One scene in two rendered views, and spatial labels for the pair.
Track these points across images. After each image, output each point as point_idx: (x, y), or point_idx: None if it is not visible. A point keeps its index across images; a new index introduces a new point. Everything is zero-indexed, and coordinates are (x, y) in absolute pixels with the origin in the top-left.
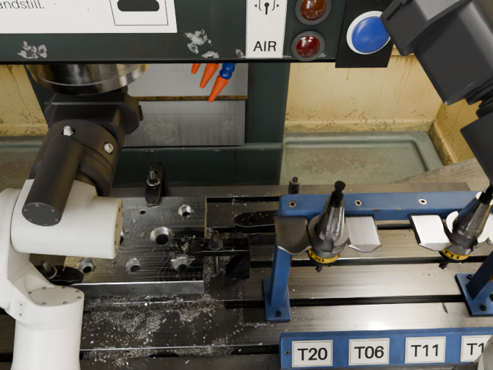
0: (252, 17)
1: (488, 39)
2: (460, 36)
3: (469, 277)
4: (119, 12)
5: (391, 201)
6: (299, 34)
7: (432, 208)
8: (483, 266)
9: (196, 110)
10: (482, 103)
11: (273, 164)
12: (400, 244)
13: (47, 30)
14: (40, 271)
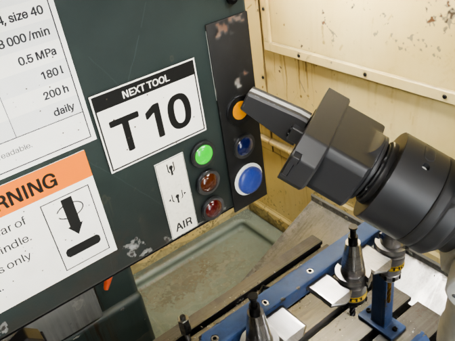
0: (169, 210)
1: (350, 163)
2: (333, 167)
3: (368, 311)
4: (69, 258)
5: (288, 285)
6: (205, 203)
7: (319, 271)
8: (373, 294)
9: None
10: (360, 195)
11: (139, 316)
12: (302, 319)
13: (7, 307)
14: None
